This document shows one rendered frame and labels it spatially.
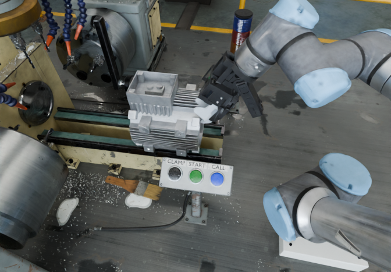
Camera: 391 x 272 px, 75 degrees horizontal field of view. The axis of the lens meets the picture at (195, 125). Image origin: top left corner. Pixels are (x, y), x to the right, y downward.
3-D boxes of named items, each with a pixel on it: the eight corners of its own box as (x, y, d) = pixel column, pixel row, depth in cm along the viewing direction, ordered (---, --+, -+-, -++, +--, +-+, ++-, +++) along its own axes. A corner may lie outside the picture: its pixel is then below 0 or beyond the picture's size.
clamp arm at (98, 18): (112, 89, 90) (90, 20, 71) (115, 84, 92) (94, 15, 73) (121, 91, 90) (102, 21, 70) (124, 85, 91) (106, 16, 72)
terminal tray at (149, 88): (130, 113, 72) (125, 94, 66) (141, 88, 78) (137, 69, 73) (171, 117, 70) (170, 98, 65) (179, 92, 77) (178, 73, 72)
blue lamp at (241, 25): (232, 32, 83) (233, 18, 80) (233, 23, 87) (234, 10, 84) (250, 33, 82) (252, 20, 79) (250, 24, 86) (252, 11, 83)
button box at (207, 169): (162, 184, 64) (157, 187, 59) (166, 156, 65) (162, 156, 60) (229, 193, 63) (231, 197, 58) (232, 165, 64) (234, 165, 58)
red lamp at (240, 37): (230, 44, 86) (232, 32, 83) (231, 35, 90) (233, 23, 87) (248, 45, 86) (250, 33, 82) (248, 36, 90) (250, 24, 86)
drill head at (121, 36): (60, 98, 99) (28, 39, 80) (100, 42, 125) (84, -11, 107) (121, 105, 96) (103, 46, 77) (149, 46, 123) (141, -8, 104)
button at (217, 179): (210, 184, 60) (209, 184, 58) (211, 171, 60) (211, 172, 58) (222, 186, 59) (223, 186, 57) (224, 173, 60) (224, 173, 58)
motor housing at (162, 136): (135, 155, 80) (122, 114, 66) (151, 113, 93) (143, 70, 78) (198, 163, 78) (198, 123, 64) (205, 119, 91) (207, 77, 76)
